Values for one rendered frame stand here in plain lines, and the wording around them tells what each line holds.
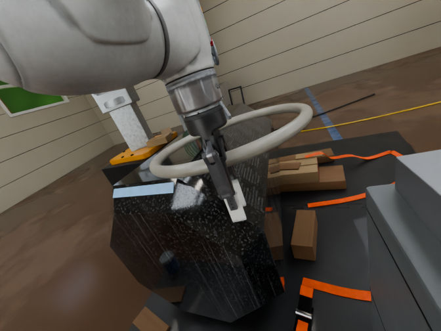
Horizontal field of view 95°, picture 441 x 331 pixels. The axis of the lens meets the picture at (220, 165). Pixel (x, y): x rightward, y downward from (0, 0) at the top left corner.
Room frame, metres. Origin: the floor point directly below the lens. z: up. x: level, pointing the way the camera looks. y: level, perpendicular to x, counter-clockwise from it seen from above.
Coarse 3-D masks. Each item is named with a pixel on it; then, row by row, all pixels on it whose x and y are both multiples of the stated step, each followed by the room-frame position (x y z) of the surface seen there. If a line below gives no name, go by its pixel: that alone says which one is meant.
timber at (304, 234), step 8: (296, 216) 1.04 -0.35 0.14; (304, 216) 1.01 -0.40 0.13; (312, 216) 0.99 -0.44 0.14; (296, 224) 0.98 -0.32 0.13; (304, 224) 0.95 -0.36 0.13; (312, 224) 0.93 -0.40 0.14; (296, 232) 0.91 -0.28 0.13; (304, 232) 0.89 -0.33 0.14; (312, 232) 0.87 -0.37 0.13; (296, 240) 0.86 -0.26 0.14; (304, 240) 0.84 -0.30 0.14; (312, 240) 0.82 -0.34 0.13; (296, 248) 0.83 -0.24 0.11; (304, 248) 0.81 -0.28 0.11; (312, 248) 0.78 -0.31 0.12; (296, 256) 0.84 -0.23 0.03; (304, 256) 0.81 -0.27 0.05; (312, 256) 0.79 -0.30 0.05
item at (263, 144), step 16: (256, 112) 0.76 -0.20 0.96; (272, 112) 0.70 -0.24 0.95; (288, 112) 0.64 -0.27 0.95; (304, 112) 0.45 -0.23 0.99; (288, 128) 0.38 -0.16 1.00; (176, 144) 0.73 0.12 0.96; (256, 144) 0.36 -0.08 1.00; (272, 144) 0.36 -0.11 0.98; (160, 160) 0.60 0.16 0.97; (240, 160) 0.36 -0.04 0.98; (160, 176) 0.45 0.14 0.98; (176, 176) 0.41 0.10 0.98
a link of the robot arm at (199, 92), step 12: (204, 72) 0.35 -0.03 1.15; (168, 84) 0.36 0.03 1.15; (180, 84) 0.34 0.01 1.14; (192, 84) 0.34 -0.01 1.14; (204, 84) 0.34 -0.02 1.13; (216, 84) 0.36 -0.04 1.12; (180, 96) 0.35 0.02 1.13; (192, 96) 0.34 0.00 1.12; (204, 96) 0.34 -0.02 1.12; (216, 96) 0.35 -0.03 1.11; (180, 108) 0.35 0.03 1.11; (192, 108) 0.34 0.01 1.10; (204, 108) 0.35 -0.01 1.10
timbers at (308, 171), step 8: (296, 160) 1.62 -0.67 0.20; (304, 160) 1.57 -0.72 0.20; (312, 160) 1.52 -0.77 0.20; (304, 168) 1.45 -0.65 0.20; (312, 168) 1.41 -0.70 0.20; (280, 176) 1.49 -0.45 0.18; (288, 176) 1.46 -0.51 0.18; (296, 176) 1.43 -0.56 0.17; (304, 176) 1.39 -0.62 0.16; (312, 176) 1.36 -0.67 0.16; (280, 184) 1.50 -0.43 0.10
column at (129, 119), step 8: (128, 104) 1.80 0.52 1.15; (136, 104) 1.96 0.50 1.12; (112, 112) 1.80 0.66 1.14; (120, 112) 1.80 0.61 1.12; (128, 112) 1.80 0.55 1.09; (136, 112) 1.85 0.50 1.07; (120, 120) 1.80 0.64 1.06; (128, 120) 1.80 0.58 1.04; (136, 120) 1.80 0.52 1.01; (144, 120) 1.95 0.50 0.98; (120, 128) 1.80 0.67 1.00; (128, 128) 1.80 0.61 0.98; (136, 128) 1.80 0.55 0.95; (144, 128) 1.84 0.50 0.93; (128, 136) 1.80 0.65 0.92; (136, 136) 1.80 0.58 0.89; (144, 136) 1.80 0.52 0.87; (152, 136) 1.95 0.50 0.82; (128, 144) 1.80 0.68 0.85; (136, 144) 1.80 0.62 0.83; (144, 144) 1.80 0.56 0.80
